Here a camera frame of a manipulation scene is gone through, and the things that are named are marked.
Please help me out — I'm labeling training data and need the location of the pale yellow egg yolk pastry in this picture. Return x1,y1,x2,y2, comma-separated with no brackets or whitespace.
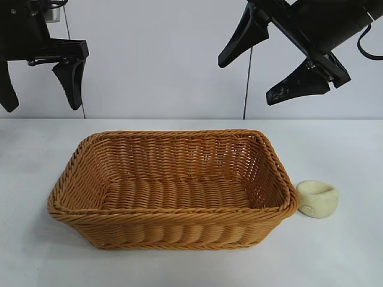
296,180,339,218

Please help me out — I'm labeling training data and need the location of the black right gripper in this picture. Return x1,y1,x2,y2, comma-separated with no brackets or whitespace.
218,0,375,106

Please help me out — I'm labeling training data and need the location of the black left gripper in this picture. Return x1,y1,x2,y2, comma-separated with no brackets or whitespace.
0,0,90,113

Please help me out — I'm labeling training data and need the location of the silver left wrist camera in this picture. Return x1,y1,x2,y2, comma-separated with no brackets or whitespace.
46,8,62,23

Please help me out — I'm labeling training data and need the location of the brown woven wicker basket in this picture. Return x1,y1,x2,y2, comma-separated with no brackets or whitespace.
47,129,300,251

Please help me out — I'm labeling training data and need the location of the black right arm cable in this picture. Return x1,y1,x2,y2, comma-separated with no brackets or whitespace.
356,25,383,60

